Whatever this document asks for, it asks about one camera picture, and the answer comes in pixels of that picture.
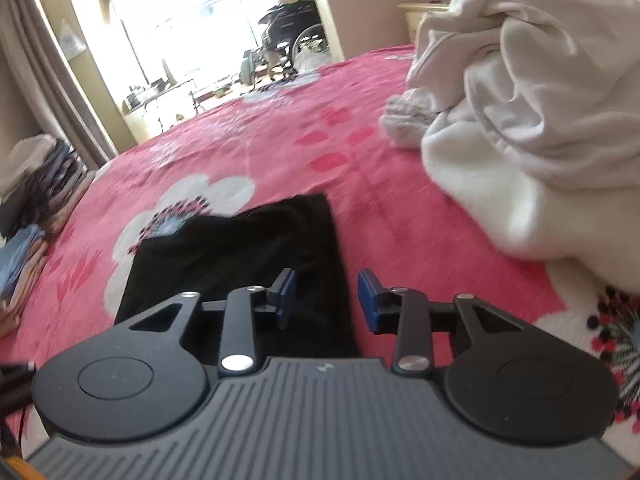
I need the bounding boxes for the small white checked cloth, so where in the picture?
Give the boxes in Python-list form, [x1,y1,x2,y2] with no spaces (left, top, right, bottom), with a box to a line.
[379,88,442,151]

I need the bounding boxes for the stack of folded clothes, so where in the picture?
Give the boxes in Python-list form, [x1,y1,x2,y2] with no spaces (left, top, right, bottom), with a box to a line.
[0,134,97,239]

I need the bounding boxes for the cream wardrobe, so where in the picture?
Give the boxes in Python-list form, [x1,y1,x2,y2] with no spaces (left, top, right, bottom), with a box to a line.
[39,0,139,147]

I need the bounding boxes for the black wheelchair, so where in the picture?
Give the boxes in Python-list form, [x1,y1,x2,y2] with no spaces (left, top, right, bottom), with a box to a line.
[241,0,332,82]

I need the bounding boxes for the cream nightstand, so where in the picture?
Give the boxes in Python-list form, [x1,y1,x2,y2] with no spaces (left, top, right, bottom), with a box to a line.
[397,2,452,44]

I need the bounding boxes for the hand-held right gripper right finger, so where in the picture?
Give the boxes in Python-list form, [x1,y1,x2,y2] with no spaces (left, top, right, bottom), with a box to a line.
[357,268,524,375]

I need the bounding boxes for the grey curtain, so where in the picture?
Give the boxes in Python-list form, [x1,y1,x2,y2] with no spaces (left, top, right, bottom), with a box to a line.
[0,0,119,172]

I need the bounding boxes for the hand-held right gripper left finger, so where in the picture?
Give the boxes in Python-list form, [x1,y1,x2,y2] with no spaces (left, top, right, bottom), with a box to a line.
[128,268,298,376]

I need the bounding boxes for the folding table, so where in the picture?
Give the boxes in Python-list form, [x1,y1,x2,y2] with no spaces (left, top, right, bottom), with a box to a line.
[121,76,207,129]

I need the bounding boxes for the white crumpled garment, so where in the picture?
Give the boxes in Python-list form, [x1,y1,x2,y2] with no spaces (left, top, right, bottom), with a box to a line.
[405,0,640,197]

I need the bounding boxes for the black cable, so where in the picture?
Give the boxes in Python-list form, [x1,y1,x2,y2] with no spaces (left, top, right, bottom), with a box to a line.
[0,405,27,461]

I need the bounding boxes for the white plastic bag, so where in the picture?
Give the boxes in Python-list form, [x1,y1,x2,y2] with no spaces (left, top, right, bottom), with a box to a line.
[294,41,332,74]

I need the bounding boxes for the pink floral blanket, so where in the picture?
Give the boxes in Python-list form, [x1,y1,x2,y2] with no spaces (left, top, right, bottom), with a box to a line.
[0,42,640,461]

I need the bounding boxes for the black t-shirt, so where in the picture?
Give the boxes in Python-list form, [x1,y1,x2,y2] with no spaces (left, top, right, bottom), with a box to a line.
[114,193,362,362]

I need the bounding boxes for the near blue and beige clothes stack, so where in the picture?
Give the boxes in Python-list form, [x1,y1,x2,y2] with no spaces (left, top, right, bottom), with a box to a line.
[0,239,52,339]

